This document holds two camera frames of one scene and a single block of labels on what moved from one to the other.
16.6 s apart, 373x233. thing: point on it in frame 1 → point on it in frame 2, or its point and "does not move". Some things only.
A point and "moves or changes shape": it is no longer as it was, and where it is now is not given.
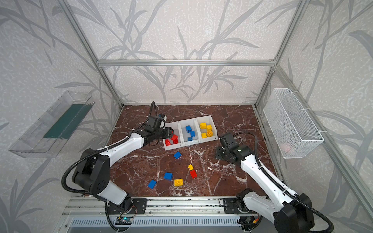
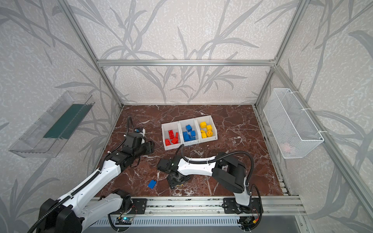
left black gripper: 162,133 → 147,147
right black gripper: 223,153 → 162,164
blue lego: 168,175 moves or changes shape
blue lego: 188,128 does not move
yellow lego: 203,125 does not move
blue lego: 152,184 does not move
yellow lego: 209,133 does not move
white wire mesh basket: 293,131 does not move
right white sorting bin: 208,120 does not move
